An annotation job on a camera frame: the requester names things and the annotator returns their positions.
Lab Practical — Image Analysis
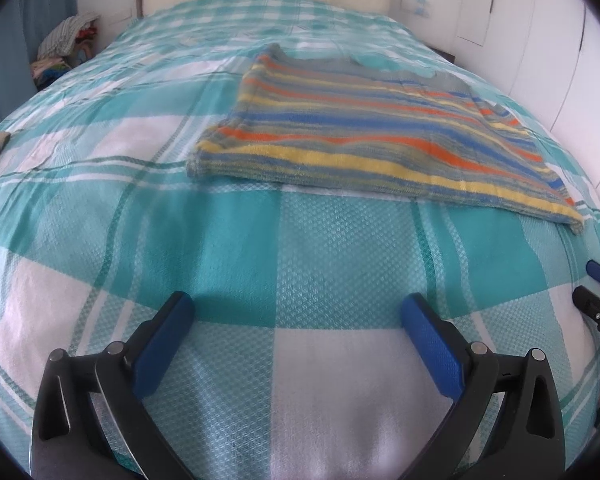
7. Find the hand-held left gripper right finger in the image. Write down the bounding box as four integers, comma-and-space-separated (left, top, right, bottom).
400, 293, 566, 480

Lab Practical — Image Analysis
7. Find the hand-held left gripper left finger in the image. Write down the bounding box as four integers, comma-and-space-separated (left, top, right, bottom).
30, 291, 196, 480

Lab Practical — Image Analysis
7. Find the striped knit sweater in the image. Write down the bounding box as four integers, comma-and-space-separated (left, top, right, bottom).
187, 42, 587, 236

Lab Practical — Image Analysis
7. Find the pile of clothes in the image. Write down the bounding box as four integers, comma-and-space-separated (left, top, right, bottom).
30, 15, 101, 92

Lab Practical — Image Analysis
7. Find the teal checked bedspread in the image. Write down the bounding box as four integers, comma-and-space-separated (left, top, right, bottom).
0, 0, 600, 480

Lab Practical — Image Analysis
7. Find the white wardrobe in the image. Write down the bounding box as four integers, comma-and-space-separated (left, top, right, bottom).
455, 0, 600, 188

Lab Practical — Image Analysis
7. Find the blue curtain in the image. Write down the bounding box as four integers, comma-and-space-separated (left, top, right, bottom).
0, 0, 81, 136

